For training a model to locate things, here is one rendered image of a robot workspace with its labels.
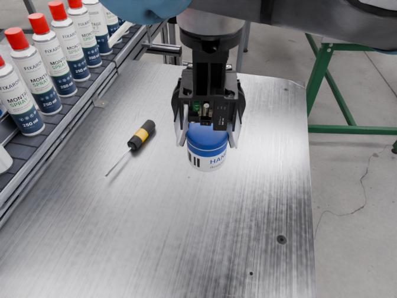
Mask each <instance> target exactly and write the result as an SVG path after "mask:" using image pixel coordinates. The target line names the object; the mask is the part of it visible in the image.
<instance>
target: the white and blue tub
mask: <svg viewBox="0 0 397 298"><path fill-rule="evenodd" d="M228 135H229V134H228V133H227V131H213V123H211V126H201V125H200V123H194V124H192V123H190V124H189V129H188V131H187V132H186V137H187V157H188V162H189V163H190V165H191V166H192V167H193V168H194V169H196V170H198V171H203V172H211V171H215V170H218V169H219V168H221V166H222V165H224V162H225V159H226V150H227V141H228Z"/></svg>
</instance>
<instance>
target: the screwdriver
mask: <svg viewBox="0 0 397 298"><path fill-rule="evenodd" d="M154 128H155V122H154V121H152V120H150V119H147V120H146V121H145V122H144V124H143V125H142V126H141V127H140V128H139V129H138V130H137V132H136V133H134V135H133V136H132V137H131V139H130V140H129V141H128V142H127V145H128V147H129V148H128V149H127V150H126V151H125V152H124V154H123V155H122V156H121V157H120V159H119V160H118V161H117V162H116V163H115V164H114V165H113V167H112V168H111V169H110V170H109V171H108V172H107V173H106V175H105V176H104V177H103V178H104V179H106V178H107V177H108V175H110V173H111V172H112V171H113V169H114V168H115V167H116V166H117V165H118V164H119V163H120V161H121V160H122V159H123V158H124V157H125V156H126V154H127V153H128V152H129V151H130V149H131V150H137V149H138V147H139V146H140V145H141V144H142V143H143V142H144V141H145V139H146V138H147V137H148V136H149V134H150V133H151V132H152V130H153V129H154Z"/></svg>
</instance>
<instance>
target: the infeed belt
mask: <svg viewBox="0 0 397 298"><path fill-rule="evenodd" d="M102 63H103V64H102V65H101V66H100V67H98V68H96V69H89V72H90V75H91V78H90V79H89V80H88V81H86V82H83V83H76V82H75V85H76V87H77V90H78V93H77V94H76V95H75V96H73V97H71V98H67V99H63V98H60V97H59V96H58V98H59V100H60V102H61V104H62V106H63V110H62V111H61V112H60V113H59V114H57V115H55V116H44V115H43V114H42V113H41V111H40V109H39V108H38V109H37V111H38V113H39V115H40V117H41V119H42V120H43V122H44V124H45V130H44V132H43V133H41V134H40V135H38V136H36V137H25V136H24V135H23V134H22V132H21V131H20V130H19V131H18V132H17V133H16V134H15V136H14V137H13V138H12V139H11V140H10V141H9V142H8V143H7V144H6V145H5V146H4V149H5V150H6V151H7V153H8V154H9V155H10V157H11V158H12V159H13V161H14V165H13V166H12V168H11V169H10V170H9V171H8V172H6V173H4V174H2V175H0V193H1V192H2V191H3V189H4V188H5V187H6V186H7V184H8V183H9V182H10V181H11V180H12V179H13V178H14V176H15V175H16V174H17V173H18V172H19V171H20V169H21V168H22V167H23V166H24V164H25V163H26V162H27V161H28V160H29V159H30V157H31V156H32V155H33V154H34V153H35V152H36V150H37V149H38V148H39V147H40V145H41V144H42V143H43V142H44V141H45V140H46V139H47V137H48V136H49V135H50V134H51V133H52V132H53V130H54V129H55V128H56V127H57V125H58V124H59V123H60V122H61V121H62V120H63V118H64V117H65V116H66V115H67V114H68V113H69V112H70V110H71V109H72V108H73V107H74V106H75V104H76V103H77V102H78V101H79V100H80V98H81V97H82V96H83V95H84V94H85V93H86V91H87V90H88V89H89V88H90V87H91V85H92V84H93V83H94V82H95V81H96V79H97V78H98V77H99V76H100V75H101V74H102V73H103V71H104V70H105V69H106V68H107V67H108V65H109V64H110V63H111V61H110V60H102ZM56 94H57V92H56ZM57 95H58V94H57Z"/></svg>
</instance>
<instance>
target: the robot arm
mask: <svg viewBox="0 0 397 298"><path fill-rule="evenodd" d="M98 1H99V2H100V3H101V4H102V5H103V6H104V7H105V8H106V9H107V10H108V11H110V12H111V13H113V14H114V15H116V16H117V17H119V18H121V19H123V20H125V21H127V22H130V23H133V24H138V25H153V24H157V23H160V22H163V21H165V20H167V19H169V18H172V17H175V16H176V18H177V24H178V25H179V29H180V41H181V42H182V43H183V44H184V45H185V46H186V47H188V48H191V49H192V59H193V62H192V63H187V67H186V68H185V69H183V71H182V72H181V77H179V78H178V83H177V85H176V87H175V88H174V90H173V94H172V98H171V107H172V109H173V114H174V129H175V136H176V138H177V141H176V146H177V147H178V146H179V144H180V146H182V147H183V146H184V143H185V141H186V132H187V131H188V129H189V124H190V123H192V124H194V123H200V125H201V126H211V123H213V131H227V133H228V134H229V135H228V142H229V145H230V148H233V147H234V146H235V148H236V149H237V147H238V139H239V136H240V130H241V127H242V117H243V113H244V111H245V108H246V99H245V93H244V91H243V89H242V87H241V85H240V79H237V72H236V70H233V69H232V64H227V61H228V59H229V50H230V49H232V48H234V47H236V46H237V45H238V44H239V43H240V42H241V39H242V30H243V26H244V23H245V21H250V22H255V23H259V24H267V25H270V26H276V27H281V28H286V29H289V30H294V31H299V32H303V33H308V34H313V35H319V36H322V37H327V38H332V39H336V40H341V41H346V42H350V43H355V44H360V45H363V46H368V47H370V48H371V49H372V50H374V51H377V52H379V53H383V54H390V55H397V0H98Z"/></svg>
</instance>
